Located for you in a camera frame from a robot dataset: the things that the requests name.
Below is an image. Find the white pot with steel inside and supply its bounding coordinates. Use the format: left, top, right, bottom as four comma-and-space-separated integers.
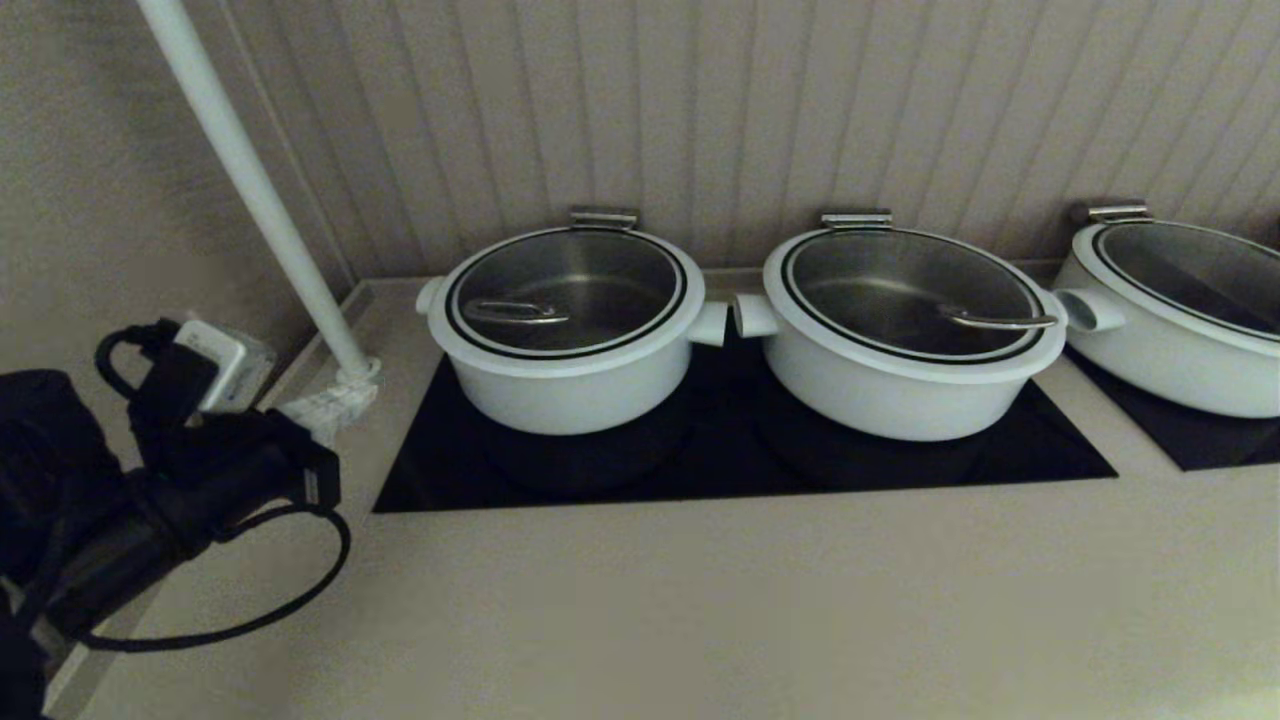
732, 290, 1068, 443
1050, 250, 1280, 420

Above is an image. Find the white round pole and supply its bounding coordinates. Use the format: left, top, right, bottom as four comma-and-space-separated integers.
138, 0, 383, 387

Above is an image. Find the wide black glass cooktop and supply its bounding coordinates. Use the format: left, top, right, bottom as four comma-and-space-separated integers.
373, 330, 1117, 514

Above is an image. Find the small black glass cooktop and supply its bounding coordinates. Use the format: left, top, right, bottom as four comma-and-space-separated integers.
1062, 345, 1280, 472

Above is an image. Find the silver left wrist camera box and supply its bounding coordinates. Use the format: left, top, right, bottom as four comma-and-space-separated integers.
175, 318, 278, 414

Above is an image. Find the black looping left gripper cable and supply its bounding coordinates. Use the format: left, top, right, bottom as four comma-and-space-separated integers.
65, 502, 353, 653

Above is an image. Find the black left wrist camera cable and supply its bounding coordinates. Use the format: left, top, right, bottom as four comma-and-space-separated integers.
94, 318, 181, 401

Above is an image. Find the white pot with open handles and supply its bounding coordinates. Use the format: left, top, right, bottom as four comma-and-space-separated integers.
415, 270, 728, 437

